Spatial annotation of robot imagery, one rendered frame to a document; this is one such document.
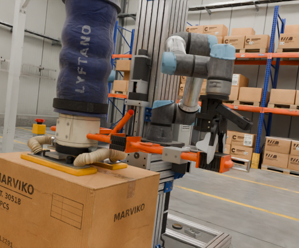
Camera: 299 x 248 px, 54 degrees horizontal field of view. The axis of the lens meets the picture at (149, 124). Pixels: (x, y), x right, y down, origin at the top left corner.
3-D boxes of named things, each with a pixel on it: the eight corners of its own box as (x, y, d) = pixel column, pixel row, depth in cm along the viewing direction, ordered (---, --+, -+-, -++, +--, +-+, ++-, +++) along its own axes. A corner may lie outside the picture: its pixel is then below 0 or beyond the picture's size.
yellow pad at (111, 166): (56, 155, 137) (57, 144, 137) (73, 153, 145) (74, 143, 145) (112, 170, 118) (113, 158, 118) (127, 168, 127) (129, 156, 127)
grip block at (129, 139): (106, 149, 108) (108, 133, 108) (123, 147, 116) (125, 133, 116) (125, 153, 103) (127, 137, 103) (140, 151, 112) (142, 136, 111)
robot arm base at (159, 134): (155, 138, 177) (157, 121, 176) (176, 141, 168) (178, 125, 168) (140, 138, 164) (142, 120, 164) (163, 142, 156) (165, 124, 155)
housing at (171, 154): (160, 160, 97) (162, 146, 97) (170, 158, 103) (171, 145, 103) (179, 164, 94) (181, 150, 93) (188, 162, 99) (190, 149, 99)
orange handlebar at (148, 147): (32, 128, 135) (33, 120, 135) (80, 129, 160) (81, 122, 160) (229, 172, 85) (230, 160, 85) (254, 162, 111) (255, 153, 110)
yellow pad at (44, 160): (19, 158, 121) (20, 146, 121) (40, 156, 129) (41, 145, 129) (77, 176, 102) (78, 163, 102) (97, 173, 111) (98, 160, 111)
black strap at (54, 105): (40, 106, 119) (41, 96, 119) (82, 109, 139) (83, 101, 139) (79, 111, 107) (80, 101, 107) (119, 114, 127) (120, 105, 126)
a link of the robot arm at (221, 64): (232, 50, 95) (240, 44, 87) (227, 83, 96) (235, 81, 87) (208, 47, 95) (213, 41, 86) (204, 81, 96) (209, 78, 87)
